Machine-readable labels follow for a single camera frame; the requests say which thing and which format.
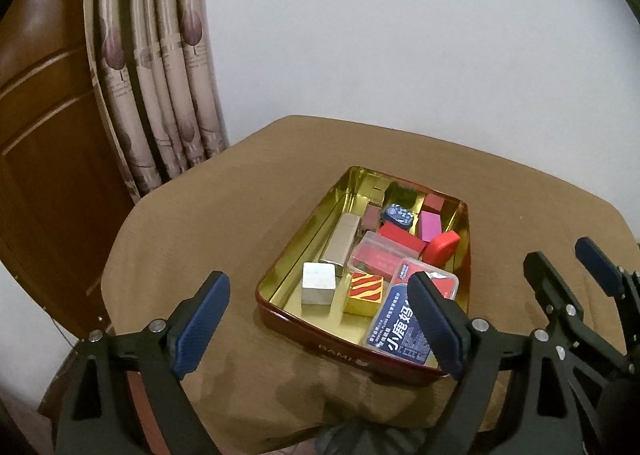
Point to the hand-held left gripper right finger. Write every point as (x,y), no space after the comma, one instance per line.
(440,330)

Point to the dark grey cloth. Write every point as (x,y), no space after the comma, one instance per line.
(350,437)

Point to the silver long box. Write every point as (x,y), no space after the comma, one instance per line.
(341,242)

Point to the clear case with blue label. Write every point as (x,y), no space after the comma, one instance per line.
(397,332)

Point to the gold tin tray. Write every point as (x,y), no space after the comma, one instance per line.
(300,255)

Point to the clear case with red contents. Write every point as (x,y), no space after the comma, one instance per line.
(375,255)

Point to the small white cube box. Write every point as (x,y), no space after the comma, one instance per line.
(319,284)

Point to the blue bone-print tin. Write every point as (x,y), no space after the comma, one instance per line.
(398,215)

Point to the yellow block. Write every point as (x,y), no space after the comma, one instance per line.
(365,294)

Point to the pink rectangular box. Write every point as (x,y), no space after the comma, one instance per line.
(430,226)

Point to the small black item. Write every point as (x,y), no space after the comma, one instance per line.
(401,194)

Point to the beige patterned curtain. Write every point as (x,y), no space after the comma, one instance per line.
(165,60)

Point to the maroon small box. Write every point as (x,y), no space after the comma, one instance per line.
(372,217)

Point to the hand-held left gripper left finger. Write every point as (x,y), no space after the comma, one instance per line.
(200,330)

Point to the red rectangular block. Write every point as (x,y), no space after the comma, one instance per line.
(400,236)

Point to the dark red block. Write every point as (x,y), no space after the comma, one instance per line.
(434,203)

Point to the wooden door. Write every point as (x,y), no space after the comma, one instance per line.
(45,135)

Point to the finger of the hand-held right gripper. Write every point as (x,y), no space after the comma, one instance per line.
(600,265)
(550,285)

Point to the red oval case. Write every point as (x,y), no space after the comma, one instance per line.
(441,247)

